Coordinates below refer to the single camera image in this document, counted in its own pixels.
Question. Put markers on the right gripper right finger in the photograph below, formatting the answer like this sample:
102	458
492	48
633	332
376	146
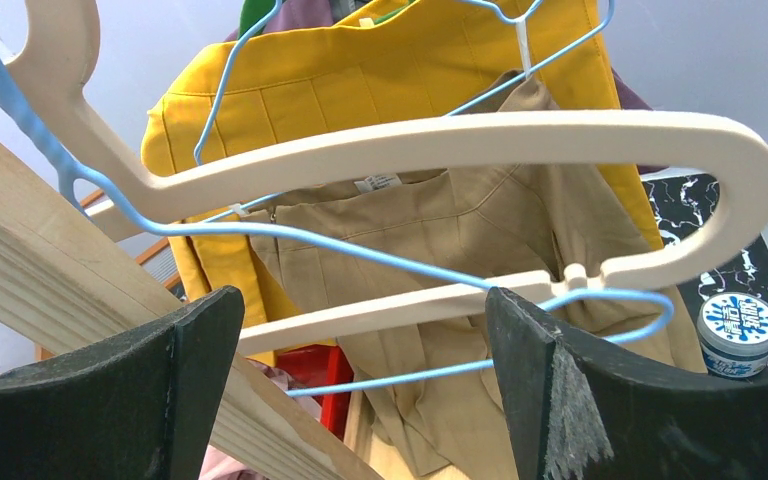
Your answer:
579	407

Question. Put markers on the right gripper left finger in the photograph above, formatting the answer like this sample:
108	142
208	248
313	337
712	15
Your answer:
137	405

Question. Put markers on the khaki tan garment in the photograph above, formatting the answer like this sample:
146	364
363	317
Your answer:
485	221

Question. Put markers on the blue wire hanger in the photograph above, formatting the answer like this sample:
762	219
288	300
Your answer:
15	105
394	60

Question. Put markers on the beige plastic hanger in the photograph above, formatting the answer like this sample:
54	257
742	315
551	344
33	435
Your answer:
60	55

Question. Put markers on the green hanger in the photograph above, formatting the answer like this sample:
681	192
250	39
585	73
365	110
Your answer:
293	14

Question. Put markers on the orange wooden shoe rack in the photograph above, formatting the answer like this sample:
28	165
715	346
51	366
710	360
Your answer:
154	255

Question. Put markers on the red plastic tray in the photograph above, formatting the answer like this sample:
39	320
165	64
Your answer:
317	366

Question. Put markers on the wooden clothes rack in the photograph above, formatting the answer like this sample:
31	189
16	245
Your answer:
64	284

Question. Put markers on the round blue white tin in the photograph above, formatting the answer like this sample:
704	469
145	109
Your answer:
732	329

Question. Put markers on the mustard yellow garment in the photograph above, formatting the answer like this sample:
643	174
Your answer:
206	262

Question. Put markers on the purple garment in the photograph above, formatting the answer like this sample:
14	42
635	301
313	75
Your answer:
628	98

